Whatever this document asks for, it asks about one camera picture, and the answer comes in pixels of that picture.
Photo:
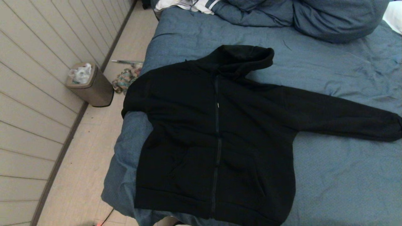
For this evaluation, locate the black garment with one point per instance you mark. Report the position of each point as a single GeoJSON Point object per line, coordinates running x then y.
{"type": "Point", "coordinates": [204, 125]}

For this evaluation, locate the colourful rag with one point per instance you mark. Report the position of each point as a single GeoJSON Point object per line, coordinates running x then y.
{"type": "Point", "coordinates": [124, 81]}

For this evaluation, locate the thin stick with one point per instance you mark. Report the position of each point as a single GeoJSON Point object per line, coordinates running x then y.
{"type": "Point", "coordinates": [125, 61]}

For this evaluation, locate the brown trash bin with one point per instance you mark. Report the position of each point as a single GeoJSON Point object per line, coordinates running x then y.
{"type": "Point", "coordinates": [94, 91]}

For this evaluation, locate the white striped garment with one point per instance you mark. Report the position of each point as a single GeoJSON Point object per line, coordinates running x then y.
{"type": "Point", "coordinates": [188, 4]}

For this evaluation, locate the crumpled blue duvet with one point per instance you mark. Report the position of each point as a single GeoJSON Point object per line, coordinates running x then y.
{"type": "Point", "coordinates": [251, 12]}

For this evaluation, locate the dark object beside bed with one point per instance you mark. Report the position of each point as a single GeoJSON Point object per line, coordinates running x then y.
{"type": "Point", "coordinates": [146, 3]}

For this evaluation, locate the clear plastic bin bag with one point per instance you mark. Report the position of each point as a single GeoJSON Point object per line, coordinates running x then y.
{"type": "Point", "coordinates": [80, 73]}

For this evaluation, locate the blue bed sheet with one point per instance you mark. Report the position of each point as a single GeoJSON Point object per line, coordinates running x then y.
{"type": "Point", "coordinates": [329, 188]}

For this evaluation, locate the blue pillow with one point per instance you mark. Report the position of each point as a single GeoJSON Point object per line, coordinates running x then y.
{"type": "Point", "coordinates": [339, 18]}

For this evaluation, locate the white pillow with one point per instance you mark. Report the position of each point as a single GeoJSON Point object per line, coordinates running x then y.
{"type": "Point", "coordinates": [394, 15]}

